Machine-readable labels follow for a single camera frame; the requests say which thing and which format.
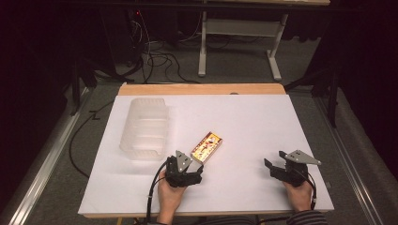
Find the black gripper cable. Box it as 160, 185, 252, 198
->
145, 160, 170, 225
298, 168, 318, 211

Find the white metal desk frame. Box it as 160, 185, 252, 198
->
197, 0, 331, 83

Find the person's right hand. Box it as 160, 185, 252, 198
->
282, 179, 314, 213

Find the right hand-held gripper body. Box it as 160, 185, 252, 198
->
270, 149, 322, 188

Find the black floor cable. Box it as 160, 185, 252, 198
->
69, 99, 115, 180

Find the red and yellow printed box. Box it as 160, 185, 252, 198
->
190, 131, 224, 165

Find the silver metal floor rail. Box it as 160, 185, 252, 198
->
314, 97, 398, 225
0, 86, 92, 225

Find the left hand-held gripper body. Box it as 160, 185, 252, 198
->
164, 150, 204, 188

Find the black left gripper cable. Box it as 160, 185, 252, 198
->
145, 160, 170, 225

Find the translucent plastic container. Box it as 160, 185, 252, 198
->
118, 97, 170, 162

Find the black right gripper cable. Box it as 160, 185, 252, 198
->
298, 168, 318, 211

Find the tangle of floor cables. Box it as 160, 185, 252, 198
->
124, 8, 203, 85

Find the black metal stand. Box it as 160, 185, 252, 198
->
283, 62, 343, 128
69, 54, 135, 117

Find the person's left hand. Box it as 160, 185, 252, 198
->
157, 177, 190, 218

